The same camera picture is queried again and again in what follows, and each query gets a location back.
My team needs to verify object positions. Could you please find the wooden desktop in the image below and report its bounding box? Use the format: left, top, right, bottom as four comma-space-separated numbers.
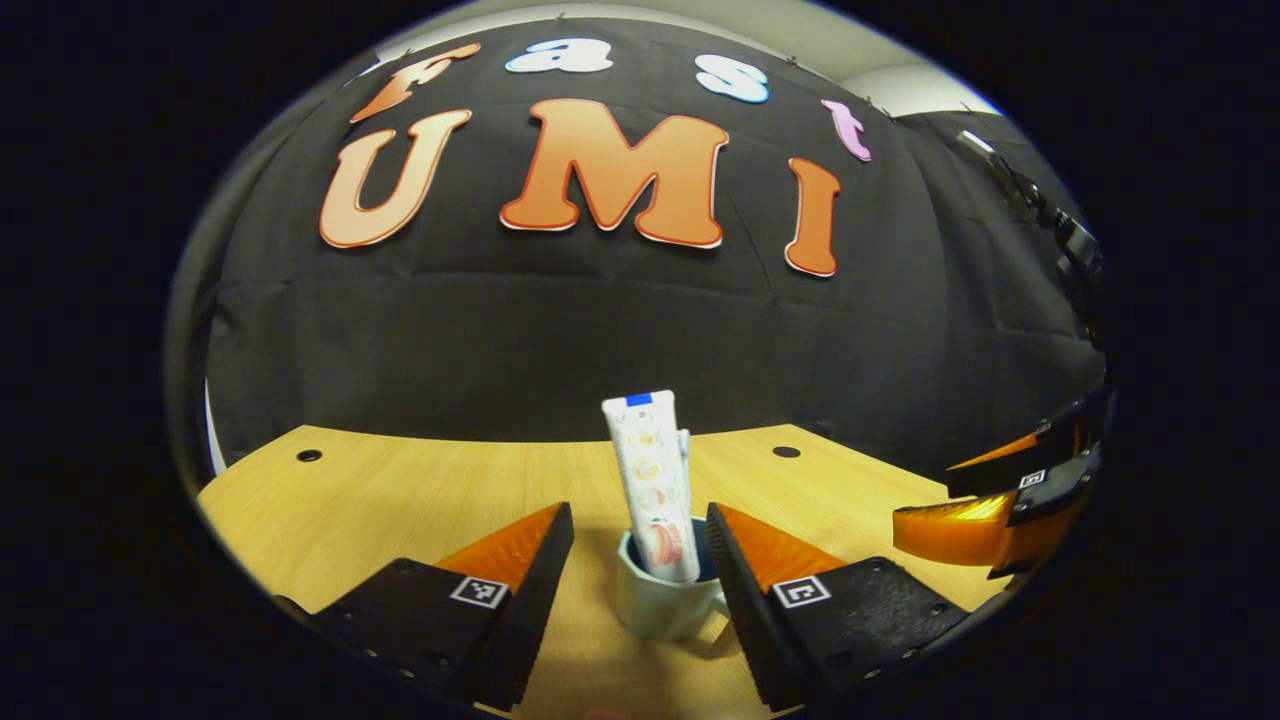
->
197, 423, 1011, 720

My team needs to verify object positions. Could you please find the white toothpaste tube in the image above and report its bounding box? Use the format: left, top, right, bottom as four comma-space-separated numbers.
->
601, 390, 701, 584

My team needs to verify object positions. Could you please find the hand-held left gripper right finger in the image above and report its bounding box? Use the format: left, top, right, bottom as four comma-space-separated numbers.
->
705, 502, 971, 713

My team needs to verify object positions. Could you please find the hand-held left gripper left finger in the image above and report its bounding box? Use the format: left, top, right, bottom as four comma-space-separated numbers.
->
275, 500, 576, 713

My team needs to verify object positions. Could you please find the black backdrop cloth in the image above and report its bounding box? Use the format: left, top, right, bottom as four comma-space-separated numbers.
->
165, 15, 1111, 481

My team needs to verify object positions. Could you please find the pale blue cup wooden handle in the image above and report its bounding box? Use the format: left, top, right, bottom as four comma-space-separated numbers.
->
615, 515, 731, 641

